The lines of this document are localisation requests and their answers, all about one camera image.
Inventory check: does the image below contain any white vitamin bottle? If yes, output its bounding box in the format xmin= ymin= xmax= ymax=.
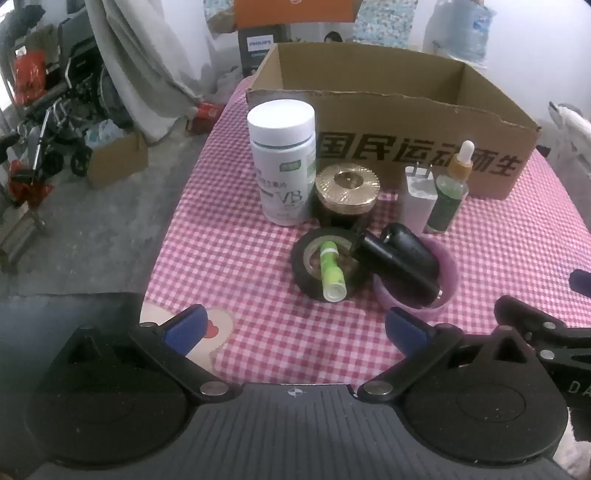
xmin=247 ymin=100 xmax=318 ymax=227

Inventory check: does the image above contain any dark product box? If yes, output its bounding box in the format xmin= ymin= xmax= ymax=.
xmin=238 ymin=28 xmax=296 ymax=77

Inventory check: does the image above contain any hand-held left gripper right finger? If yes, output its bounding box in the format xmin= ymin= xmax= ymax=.
xmin=356 ymin=306 xmax=541 ymax=404

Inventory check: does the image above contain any green glass dropper bottle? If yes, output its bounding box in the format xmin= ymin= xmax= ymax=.
xmin=424 ymin=140 xmax=476 ymax=235

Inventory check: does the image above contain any purple plastic bowl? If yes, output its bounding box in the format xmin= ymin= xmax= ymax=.
xmin=372 ymin=235 xmax=461 ymax=324

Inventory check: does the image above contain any white cloth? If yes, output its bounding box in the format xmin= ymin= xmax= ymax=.
xmin=549 ymin=100 xmax=591 ymax=163

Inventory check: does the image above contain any orange box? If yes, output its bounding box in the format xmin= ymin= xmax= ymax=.
xmin=235 ymin=0 xmax=365 ymax=31

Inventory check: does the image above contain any red plastic bag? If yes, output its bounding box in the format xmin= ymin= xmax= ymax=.
xmin=13 ymin=50 xmax=48 ymax=105

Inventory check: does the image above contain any bag of water bottles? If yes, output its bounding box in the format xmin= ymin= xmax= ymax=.
xmin=422 ymin=0 xmax=493 ymax=71

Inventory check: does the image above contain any red toy vehicle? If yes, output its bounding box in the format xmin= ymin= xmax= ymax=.
xmin=8 ymin=158 xmax=55 ymax=205

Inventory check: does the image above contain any white charger plug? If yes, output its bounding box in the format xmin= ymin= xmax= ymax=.
xmin=400 ymin=161 xmax=439 ymax=234

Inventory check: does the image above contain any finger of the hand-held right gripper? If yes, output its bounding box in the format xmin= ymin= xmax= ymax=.
xmin=569 ymin=270 xmax=591 ymax=297
xmin=494 ymin=296 xmax=591 ymax=366

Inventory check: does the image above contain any red white checkered tablecloth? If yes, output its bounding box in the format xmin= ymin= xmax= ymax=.
xmin=139 ymin=76 xmax=591 ymax=389

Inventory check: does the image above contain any black tape roll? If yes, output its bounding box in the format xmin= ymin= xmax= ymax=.
xmin=291 ymin=227 xmax=373 ymax=304

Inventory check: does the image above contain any printed cardboard box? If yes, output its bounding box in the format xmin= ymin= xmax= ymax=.
xmin=246 ymin=42 xmax=542 ymax=200

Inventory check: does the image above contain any folded wheelchair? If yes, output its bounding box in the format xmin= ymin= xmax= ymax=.
xmin=17 ymin=13 xmax=117 ymax=179

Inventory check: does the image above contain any black bottle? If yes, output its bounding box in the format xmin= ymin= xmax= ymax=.
xmin=353 ymin=223 xmax=445 ymax=304

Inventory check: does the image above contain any small cardboard box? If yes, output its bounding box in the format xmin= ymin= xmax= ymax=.
xmin=87 ymin=131 xmax=149 ymax=189

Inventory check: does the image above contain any red can on floor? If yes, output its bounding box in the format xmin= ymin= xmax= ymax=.
xmin=185 ymin=102 xmax=226 ymax=135

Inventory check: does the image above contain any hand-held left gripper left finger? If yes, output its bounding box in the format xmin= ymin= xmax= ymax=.
xmin=56 ymin=304 xmax=233 ymax=402

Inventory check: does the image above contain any black padded handle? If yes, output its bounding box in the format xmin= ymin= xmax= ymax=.
xmin=0 ymin=133 xmax=22 ymax=163

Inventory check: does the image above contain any wooden stool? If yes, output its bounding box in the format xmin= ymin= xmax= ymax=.
xmin=0 ymin=202 xmax=48 ymax=274

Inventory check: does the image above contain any green lip balm tube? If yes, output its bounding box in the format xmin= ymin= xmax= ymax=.
xmin=318 ymin=240 xmax=350 ymax=304

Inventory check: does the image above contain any gold lid dark jar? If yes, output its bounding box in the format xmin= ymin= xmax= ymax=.
xmin=315 ymin=162 xmax=381 ymax=230

